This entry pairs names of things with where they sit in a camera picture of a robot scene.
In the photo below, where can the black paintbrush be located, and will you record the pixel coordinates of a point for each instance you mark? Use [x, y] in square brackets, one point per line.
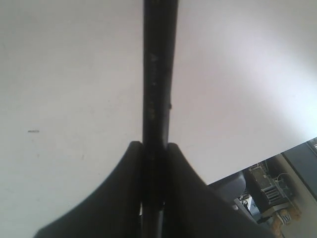
[159, 32]

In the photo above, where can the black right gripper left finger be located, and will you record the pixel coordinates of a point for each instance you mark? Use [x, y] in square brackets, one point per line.
[112, 210]

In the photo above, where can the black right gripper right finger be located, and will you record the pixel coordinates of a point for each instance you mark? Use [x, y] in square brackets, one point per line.
[193, 210]

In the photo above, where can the grey machine on shelf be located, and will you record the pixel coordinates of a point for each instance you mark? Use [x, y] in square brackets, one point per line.
[268, 186]

